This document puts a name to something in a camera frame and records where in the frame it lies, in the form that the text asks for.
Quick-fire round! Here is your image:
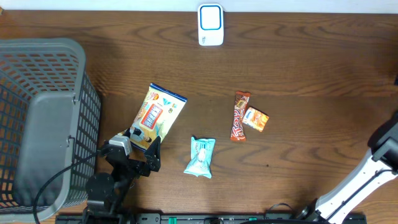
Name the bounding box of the white barcode scanner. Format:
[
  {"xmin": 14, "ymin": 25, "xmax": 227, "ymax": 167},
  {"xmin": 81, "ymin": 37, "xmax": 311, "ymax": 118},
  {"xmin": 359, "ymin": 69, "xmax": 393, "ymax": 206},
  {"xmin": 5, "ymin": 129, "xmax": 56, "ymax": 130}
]
[{"xmin": 198, "ymin": 3, "xmax": 224, "ymax": 46}]

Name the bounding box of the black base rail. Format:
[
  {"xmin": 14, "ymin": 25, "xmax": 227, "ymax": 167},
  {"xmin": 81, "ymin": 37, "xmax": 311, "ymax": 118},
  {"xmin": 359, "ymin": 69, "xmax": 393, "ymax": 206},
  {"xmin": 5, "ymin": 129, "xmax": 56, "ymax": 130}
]
[{"xmin": 55, "ymin": 212, "xmax": 368, "ymax": 224}]

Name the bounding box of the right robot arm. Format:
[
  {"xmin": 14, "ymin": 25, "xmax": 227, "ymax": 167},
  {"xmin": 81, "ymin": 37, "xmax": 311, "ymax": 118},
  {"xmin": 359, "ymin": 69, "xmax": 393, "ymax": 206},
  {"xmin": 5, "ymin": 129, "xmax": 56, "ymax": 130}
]
[{"xmin": 292, "ymin": 112, "xmax": 397, "ymax": 224}]

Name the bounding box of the grey plastic basket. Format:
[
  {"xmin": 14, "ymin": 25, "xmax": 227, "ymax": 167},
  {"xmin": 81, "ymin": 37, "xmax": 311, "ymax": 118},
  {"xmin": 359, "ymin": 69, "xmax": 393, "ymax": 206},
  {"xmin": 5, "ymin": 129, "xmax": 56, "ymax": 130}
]
[{"xmin": 1, "ymin": 38, "xmax": 101, "ymax": 223}]

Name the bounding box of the orange chocolate bar wrapper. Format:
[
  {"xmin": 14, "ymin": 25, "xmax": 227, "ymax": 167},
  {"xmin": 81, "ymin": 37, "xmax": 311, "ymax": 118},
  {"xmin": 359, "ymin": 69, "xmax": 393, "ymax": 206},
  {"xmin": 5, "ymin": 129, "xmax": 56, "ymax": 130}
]
[{"xmin": 230, "ymin": 91, "xmax": 251, "ymax": 141}]

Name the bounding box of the yellow snack bag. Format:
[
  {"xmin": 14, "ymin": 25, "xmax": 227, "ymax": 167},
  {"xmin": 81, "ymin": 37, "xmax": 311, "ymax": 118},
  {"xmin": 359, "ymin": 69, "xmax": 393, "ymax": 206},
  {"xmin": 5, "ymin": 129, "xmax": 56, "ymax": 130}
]
[{"xmin": 119, "ymin": 83, "xmax": 187, "ymax": 151}]

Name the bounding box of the teal small snack packet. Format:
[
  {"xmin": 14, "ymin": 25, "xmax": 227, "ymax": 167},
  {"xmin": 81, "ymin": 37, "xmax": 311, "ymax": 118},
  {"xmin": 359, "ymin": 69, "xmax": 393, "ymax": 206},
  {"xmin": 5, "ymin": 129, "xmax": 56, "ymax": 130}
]
[{"xmin": 184, "ymin": 136, "xmax": 216, "ymax": 179}]

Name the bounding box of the orange small snack packet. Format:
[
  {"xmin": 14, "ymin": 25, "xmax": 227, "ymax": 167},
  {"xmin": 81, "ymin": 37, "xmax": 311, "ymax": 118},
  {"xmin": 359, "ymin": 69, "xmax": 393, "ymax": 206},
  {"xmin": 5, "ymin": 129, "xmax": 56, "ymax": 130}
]
[{"xmin": 243, "ymin": 107, "xmax": 269, "ymax": 132}]

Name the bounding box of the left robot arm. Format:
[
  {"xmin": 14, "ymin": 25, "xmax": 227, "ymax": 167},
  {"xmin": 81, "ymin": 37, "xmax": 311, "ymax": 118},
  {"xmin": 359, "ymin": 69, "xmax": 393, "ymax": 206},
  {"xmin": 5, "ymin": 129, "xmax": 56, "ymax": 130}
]
[{"xmin": 82, "ymin": 135, "xmax": 161, "ymax": 223}]

